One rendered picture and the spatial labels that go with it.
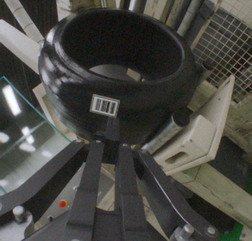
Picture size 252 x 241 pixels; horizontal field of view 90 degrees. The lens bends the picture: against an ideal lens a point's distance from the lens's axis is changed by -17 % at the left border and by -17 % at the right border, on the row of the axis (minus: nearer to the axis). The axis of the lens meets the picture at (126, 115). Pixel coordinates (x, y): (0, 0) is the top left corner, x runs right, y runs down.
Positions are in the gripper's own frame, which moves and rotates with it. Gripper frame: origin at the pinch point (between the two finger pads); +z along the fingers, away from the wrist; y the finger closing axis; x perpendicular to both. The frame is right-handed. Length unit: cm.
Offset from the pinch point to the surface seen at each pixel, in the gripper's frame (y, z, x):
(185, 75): 18.4, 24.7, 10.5
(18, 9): -107, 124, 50
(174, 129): 15.3, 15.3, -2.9
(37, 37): -84, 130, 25
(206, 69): 29.2, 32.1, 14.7
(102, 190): 3, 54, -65
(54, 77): -15.6, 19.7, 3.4
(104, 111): -1.9, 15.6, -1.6
